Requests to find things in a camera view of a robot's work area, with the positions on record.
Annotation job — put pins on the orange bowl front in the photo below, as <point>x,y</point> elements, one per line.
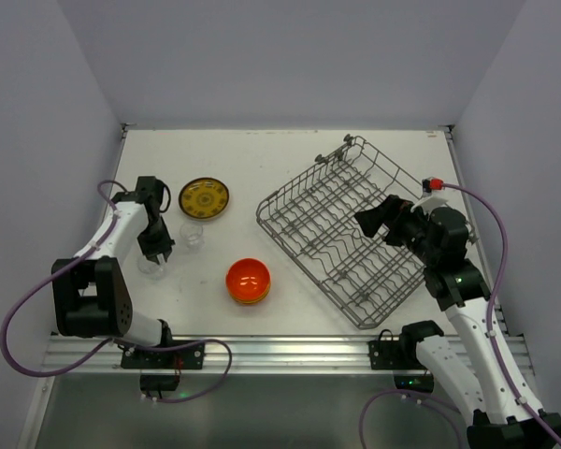
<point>244,302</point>

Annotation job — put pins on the aluminium mounting rail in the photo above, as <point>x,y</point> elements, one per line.
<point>260,355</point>

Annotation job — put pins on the clear glass cup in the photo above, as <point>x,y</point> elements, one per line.
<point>192,236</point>
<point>153,270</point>

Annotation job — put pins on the yellow patterned plate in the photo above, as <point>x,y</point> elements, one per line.
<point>204,198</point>

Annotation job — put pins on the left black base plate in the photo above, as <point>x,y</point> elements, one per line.
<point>190,356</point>

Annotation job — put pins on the grey wire dish rack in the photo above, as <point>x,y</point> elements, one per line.
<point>311,218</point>

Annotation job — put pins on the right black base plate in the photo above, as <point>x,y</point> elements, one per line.
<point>390,355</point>

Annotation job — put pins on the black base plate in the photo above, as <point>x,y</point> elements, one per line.
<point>190,356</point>
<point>390,355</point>

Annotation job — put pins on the orange bowl back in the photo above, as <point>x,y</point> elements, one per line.
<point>248,277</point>

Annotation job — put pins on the orange bowl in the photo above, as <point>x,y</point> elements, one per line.
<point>244,302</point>
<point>248,277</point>

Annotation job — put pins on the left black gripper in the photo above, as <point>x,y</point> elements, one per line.
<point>155,241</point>

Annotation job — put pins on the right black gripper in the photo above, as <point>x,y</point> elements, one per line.
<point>393,221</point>

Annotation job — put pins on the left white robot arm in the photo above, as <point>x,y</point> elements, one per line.
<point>91,298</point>

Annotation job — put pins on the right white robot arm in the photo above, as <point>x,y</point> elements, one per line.
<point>491,393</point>

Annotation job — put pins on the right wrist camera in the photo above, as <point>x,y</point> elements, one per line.
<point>430,200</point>

